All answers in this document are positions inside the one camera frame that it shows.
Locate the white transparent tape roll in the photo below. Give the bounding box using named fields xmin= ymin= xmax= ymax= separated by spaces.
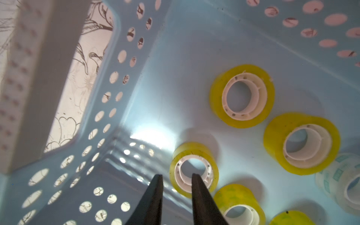
xmin=315 ymin=153 xmax=360 ymax=216

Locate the yellow tape roll bottom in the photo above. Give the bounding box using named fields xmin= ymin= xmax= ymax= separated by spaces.
xmin=214 ymin=184 xmax=266 ymax=225

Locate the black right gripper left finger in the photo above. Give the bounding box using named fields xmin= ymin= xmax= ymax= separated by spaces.
xmin=126 ymin=174 xmax=164 ymax=225

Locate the yellow tape roll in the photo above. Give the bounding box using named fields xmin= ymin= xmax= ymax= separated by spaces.
xmin=214 ymin=184 xmax=266 ymax=225
xmin=169 ymin=142 xmax=219 ymax=198
xmin=263 ymin=112 xmax=341 ymax=175
xmin=269 ymin=211 xmax=315 ymax=225
xmin=209 ymin=64 xmax=275 ymax=128

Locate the light blue perforated storage basket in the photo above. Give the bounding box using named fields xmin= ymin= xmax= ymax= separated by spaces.
xmin=1 ymin=1 xmax=360 ymax=225

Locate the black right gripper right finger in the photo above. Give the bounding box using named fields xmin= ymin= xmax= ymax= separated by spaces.
xmin=191 ymin=173 xmax=228 ymax=225

